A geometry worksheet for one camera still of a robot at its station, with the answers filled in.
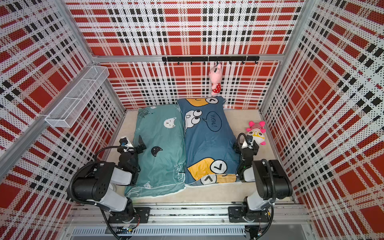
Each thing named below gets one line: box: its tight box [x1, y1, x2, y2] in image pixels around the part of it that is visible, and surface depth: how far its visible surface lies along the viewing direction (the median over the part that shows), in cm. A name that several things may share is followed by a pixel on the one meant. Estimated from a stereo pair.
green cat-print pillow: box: [124, 104, 187, 198], surface depth 88 cm
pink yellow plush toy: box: [246, 121, 267, 146], surface depth 100 cm
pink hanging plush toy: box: [209, 61, 223, 96], surface depth 93 cm
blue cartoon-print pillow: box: [177, 96, 241, 187], surface depth 88 cm
